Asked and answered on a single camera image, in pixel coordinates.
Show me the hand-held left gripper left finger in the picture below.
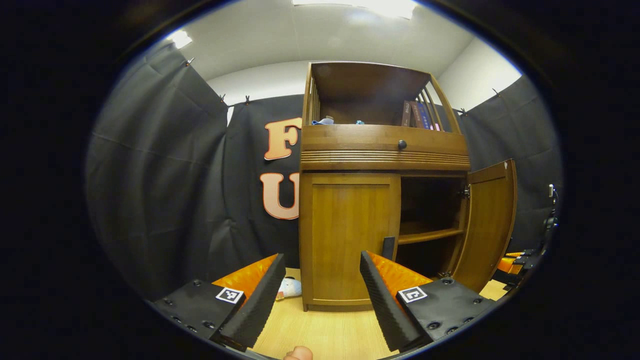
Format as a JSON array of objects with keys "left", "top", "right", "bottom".
[{"left": 152, "top": 253, "right": 287, "bottom": 350}]

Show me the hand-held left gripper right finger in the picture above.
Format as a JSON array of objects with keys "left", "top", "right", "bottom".
[{"left": 360, "top": 251, "right": 497, "bottom": 353}]

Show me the wooden shoe cabinet door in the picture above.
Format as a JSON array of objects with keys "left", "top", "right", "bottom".
[
  {"left": 300, "top": 172, "right": 402, "bottom": 307},
  {"left": 452, "top": 159, "right": 518, "bottom": 293}
]

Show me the wooden double-door shoe cabinet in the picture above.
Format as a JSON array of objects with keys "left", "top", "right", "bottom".
[{"left": 299, "top": 61, "right": 518, "bottom": 313}]

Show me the wooden cabinet shelf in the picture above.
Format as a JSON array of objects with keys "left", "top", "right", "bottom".
[{"left": 398, "top": 227, "right": 465, "bottom": 246}]

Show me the wooden cabinet drawer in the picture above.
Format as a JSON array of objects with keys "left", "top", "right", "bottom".
[{"left": 301, "top": 124, "right": 471, "bottom": 172}]

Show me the white plush toy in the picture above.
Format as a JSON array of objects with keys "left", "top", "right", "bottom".
[{"left": 276, "top": 276, "right": 303, "bottom": 301}]

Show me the black backdrop cloth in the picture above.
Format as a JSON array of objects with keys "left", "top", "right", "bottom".
[{"left": 85, "top": 42, "right": 563, "bottom": 301}]

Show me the small ceiling light panel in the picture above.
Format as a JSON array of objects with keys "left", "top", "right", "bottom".
[{"left": 167, "top": 30, "right": 193, "bottom": 49}]

